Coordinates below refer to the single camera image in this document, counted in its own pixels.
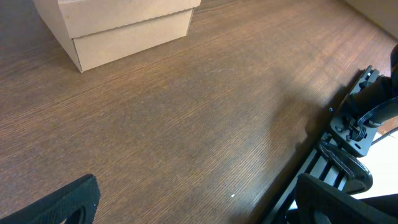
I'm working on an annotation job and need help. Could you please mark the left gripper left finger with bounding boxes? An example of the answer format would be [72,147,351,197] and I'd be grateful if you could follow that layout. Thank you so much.
[1,174,101,224]

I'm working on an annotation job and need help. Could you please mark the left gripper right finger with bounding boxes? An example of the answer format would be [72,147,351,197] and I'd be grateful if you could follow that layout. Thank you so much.
[295,174,397,224]

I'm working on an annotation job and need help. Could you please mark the brown cardboard box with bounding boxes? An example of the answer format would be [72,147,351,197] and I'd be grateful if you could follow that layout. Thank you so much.
[34,0,201,72]

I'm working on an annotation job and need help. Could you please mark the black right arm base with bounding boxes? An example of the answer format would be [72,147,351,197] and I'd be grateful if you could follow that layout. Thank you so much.
[254,66,379,223]

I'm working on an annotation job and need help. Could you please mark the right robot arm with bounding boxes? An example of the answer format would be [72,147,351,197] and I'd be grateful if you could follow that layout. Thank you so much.
[347,45,397,126]

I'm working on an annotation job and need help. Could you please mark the right black cable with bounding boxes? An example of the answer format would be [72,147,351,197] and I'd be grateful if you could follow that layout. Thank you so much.
[349,96,398,142]

